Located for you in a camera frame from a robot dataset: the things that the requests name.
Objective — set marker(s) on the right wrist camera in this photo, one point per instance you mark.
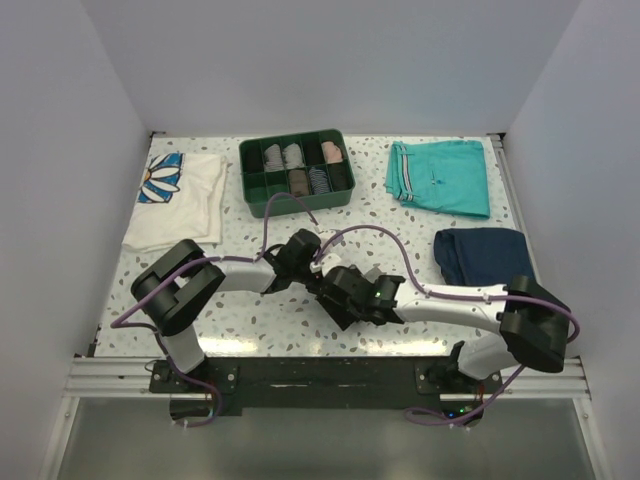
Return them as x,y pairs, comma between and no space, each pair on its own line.
338,281

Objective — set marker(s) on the navy striped rolled sock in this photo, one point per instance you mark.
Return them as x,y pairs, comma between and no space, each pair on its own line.
319,181

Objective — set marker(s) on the black rolled underwear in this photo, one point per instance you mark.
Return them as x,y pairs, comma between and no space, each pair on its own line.
339,176

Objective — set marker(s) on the navy folded garment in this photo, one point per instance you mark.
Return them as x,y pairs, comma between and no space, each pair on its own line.
481,256

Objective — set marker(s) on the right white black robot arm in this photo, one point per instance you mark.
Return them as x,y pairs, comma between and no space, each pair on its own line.
524,324

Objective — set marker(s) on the aluminium frame rail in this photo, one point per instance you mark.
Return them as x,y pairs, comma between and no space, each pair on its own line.
109,377

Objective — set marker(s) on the grey striped rolled sock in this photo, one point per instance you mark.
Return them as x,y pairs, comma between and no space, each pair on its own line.
273,159

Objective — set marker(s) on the white grey rolled sock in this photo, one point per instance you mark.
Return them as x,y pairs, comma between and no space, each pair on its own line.
293,156

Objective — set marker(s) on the brown rolled underwear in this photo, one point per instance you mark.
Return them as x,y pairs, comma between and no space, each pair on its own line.
298,183

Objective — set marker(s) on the white daisy print shirt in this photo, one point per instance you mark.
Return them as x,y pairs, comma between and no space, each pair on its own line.
180,197

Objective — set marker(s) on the teal folded shorts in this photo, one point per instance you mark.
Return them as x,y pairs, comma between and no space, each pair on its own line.
448,177

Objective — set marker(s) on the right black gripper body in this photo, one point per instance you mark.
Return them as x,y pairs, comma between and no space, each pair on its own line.
343,316

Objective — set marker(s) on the green compartment organizer tray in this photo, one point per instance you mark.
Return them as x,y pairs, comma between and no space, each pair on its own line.
284,174

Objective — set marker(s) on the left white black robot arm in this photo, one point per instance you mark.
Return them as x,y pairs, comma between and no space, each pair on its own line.
176,288

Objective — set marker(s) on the pink rolled underwear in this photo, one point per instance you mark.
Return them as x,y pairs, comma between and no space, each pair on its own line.
331,152

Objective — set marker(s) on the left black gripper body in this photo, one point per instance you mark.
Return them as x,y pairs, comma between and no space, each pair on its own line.
301,280

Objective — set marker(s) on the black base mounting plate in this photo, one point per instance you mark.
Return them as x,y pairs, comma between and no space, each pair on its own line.
393,383

